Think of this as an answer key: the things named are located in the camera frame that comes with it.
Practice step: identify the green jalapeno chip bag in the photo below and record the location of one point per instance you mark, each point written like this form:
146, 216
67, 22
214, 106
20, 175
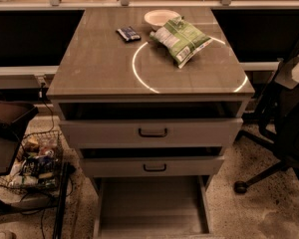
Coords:
181, 38

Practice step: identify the grey drawer cabinet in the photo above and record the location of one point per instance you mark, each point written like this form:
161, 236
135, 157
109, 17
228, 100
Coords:
102, 77

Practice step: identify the open bottom drawer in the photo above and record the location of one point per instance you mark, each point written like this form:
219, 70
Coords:
152, 208

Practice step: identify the dark blue snack packet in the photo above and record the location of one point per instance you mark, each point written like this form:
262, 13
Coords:
128, 34

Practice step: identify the white paper bowl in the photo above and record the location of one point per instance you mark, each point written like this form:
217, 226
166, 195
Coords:
157, 18

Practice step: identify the black office chair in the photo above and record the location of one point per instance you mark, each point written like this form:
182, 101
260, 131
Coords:
278, 121

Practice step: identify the dark brown chair left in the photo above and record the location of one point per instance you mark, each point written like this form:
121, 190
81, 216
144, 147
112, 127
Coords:
14, 119

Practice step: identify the top drawer with handle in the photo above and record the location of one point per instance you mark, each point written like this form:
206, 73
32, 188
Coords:
150, 133

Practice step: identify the drawer with handle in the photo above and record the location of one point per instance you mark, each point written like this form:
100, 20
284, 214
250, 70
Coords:
150, 133
151, 166

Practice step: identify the middle drawer with handle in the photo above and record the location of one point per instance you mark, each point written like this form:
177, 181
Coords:
151, 166

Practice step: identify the wire basket of snacks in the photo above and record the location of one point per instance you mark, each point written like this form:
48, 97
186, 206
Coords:
38, 163

